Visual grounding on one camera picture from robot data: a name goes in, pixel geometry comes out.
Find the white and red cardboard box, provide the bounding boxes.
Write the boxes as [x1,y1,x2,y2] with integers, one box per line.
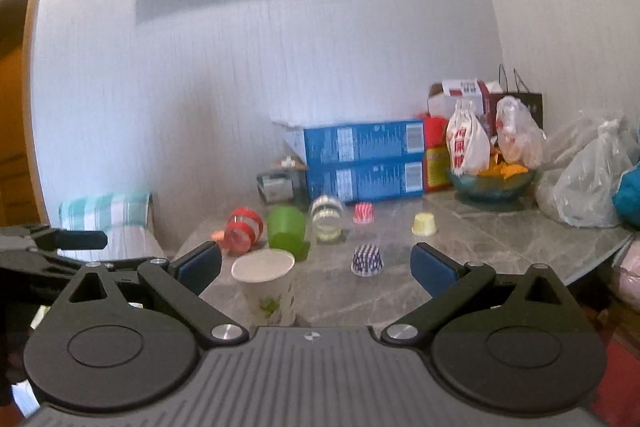
[427,78,504,124]

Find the orange snacks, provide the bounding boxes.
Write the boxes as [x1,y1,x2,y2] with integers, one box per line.
[477,144,531,180]

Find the checkered green chair cushion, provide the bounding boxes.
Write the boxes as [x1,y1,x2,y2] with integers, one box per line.
[58,192,167,264]

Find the purple striped cupcake liner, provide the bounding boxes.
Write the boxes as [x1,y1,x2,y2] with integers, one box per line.
[351,244,385,278]

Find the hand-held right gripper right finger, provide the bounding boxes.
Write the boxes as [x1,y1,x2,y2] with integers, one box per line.
[381,243,583,345]

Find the blue cardboard box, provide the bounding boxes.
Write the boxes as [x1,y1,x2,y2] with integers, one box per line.
[305,161,426,204]
[272,119,427,168]

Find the yellow cupcake liner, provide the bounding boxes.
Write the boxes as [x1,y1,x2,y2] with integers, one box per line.
[411,212,438,237]

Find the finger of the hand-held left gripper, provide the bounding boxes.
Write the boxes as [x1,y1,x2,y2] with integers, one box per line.
[30,227,109,252]

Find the white paper cup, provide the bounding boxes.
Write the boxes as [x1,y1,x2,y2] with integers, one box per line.
[231,249,296,327]

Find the white and red drawstring bag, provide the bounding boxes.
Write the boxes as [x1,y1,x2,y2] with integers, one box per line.
[445,100,491,176]

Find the red striped plastic cup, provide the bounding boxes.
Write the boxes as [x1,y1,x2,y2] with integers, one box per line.
[223,207,265,254]

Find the clear plastic bag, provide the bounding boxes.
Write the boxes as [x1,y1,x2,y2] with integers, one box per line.
[535,112,637,229]

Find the clear glass jar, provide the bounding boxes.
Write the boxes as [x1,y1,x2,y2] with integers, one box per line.
[309,195,346,243]

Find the teal glass bowl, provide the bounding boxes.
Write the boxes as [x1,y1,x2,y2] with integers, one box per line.
[445,167,539,211]

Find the small white and brown item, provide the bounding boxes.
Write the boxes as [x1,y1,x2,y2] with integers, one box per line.
[269,154,309,172]

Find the small grey box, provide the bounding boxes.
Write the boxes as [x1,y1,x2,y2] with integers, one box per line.
[256,172,297,206]

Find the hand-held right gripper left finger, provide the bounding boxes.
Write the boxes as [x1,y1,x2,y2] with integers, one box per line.
[67,241,250,349]

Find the dark paper shopping bag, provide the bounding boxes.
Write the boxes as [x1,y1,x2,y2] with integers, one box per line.
[496,64,544,142]

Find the wooden door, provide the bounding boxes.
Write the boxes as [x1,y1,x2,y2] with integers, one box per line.
[0,0,50,229]

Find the pink bag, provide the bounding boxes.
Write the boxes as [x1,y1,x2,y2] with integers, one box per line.
[609,238,640,313]

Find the green plastic cup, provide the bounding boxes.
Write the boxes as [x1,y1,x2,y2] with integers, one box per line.
[266,205,311,262]

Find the blue plastic bag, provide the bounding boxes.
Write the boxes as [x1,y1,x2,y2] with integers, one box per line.
[613,159,640,229]

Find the clear bag with red print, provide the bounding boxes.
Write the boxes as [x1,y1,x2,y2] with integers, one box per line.
[495,96,547,169]

